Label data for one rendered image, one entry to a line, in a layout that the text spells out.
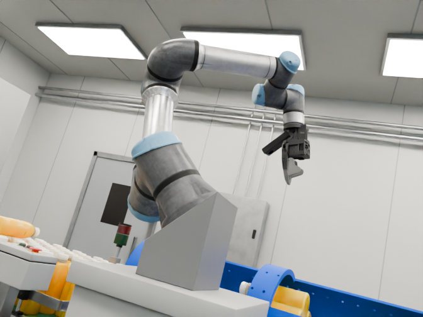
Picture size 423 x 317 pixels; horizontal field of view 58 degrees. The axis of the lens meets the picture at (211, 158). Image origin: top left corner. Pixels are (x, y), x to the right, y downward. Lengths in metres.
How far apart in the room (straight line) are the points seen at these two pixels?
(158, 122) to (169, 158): 0.28
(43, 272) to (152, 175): 0.55
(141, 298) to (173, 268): 0.09
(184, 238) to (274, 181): 4.02
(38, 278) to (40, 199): 4.95
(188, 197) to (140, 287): 0.20
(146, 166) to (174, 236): 0.18
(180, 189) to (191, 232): 0.10
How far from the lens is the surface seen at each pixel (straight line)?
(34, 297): 1.39
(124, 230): 1.88
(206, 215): 0.73
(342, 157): 4.75
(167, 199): 0.80
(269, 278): 1.08
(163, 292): 0.68
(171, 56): 1.17
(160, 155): 0.84
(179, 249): 0.74
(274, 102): 1.39
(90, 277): 0.75
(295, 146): 1.37
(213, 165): 4.96
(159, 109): 1.14
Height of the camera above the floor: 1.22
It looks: 14 degrees up
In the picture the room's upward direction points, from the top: 14 degrees clockwise
